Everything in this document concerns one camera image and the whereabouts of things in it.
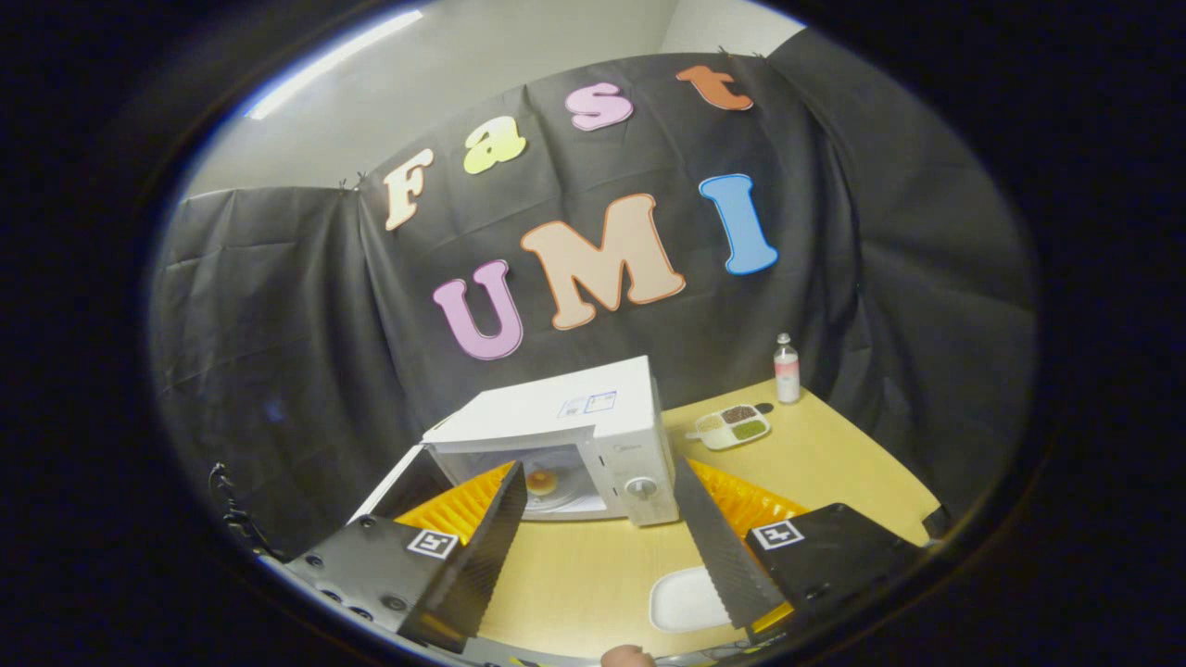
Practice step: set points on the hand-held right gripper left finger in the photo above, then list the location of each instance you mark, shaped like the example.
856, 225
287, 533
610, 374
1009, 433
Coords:
491, 547

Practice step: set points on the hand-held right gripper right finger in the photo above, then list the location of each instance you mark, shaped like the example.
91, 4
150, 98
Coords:
713, 547

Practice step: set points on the glazed donut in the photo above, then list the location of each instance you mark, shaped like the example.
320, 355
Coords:
542, 482

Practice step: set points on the white microwave oven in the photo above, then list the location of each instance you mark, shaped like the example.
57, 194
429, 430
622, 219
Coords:
556, 408

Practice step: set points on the white square plate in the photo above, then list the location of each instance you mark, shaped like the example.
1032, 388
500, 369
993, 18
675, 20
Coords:
686, 602

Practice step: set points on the white divided snack tray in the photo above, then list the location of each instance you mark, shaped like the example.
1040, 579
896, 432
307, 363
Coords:
732, 428

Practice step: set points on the clear bottle pink label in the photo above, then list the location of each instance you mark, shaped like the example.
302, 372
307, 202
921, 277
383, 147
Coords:
787, 375

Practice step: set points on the black backdrop cloth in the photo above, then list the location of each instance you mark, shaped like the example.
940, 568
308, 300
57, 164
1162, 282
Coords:
278, 324

